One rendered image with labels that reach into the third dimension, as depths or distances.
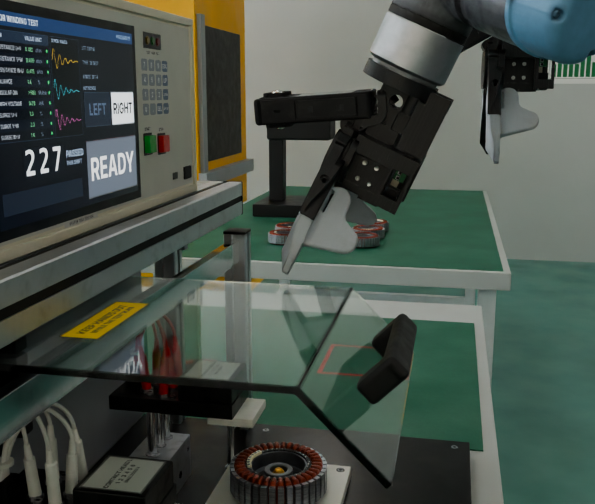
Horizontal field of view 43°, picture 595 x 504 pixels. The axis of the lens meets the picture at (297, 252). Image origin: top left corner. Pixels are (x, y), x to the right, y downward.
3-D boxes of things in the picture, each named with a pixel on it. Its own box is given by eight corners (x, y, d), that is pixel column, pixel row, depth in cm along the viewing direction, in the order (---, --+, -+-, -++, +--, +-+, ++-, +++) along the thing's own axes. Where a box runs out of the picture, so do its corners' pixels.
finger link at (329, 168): (314, 214, 66) (359, 133, 69) (298, 206, 67) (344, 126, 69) (312, 231, 71) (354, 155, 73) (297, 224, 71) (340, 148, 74)
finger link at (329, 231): (332, 288, 66) (379, 200, 68) (272, 257, 67) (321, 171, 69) (330, 297, 69) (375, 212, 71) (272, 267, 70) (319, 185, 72)
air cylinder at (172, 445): (192, 474, 95) (190, 432, 94) (170, 505, 88) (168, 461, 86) (153, 470, 96) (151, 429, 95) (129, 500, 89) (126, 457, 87)
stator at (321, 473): (336, 473, 92) (336, 445, 92) (313, 522, 82) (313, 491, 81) (249, 461, 95) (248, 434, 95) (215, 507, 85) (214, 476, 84)
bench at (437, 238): (479, 331, 402) (486, 190, 387) (496, 520, 225) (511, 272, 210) (276, 319, 424) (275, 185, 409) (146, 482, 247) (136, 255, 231)
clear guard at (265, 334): (414, 355, 68) (416, 290, 67) (391, 489, 45) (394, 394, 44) (76, 332, 74) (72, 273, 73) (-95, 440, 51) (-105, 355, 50)
